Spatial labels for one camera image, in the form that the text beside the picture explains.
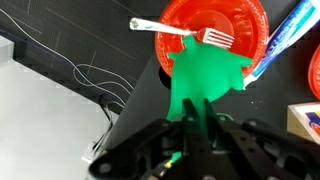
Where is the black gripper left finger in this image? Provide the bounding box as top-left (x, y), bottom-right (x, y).
top-left (182, 99), bottom-right (214, 180)

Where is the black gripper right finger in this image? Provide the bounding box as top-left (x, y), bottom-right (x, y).
top-left (204, 99), bottom-right (267, 180)

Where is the green doll toy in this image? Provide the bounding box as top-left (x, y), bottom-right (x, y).
top-left (167, 36), bottom-right (252, 120)

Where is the orange bowl middle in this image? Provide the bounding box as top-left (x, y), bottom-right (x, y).
top-left (308, 45), bottom-right (320, 100)

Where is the orange plastic bowl with fork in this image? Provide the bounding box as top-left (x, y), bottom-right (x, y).
top-left (159, 0), bottom-right (269, 77)

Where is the wooden shape sorter box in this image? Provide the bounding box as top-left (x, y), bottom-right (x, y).
top-left (287, 102), bottom-right (320, 144)

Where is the silver plastic fork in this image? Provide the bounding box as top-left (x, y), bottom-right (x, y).
top-left (129, 17), bottom-right (235, 48)

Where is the toothpaste tube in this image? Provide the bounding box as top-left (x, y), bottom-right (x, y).
top-left (244, 0), bottom-right (320, 88)

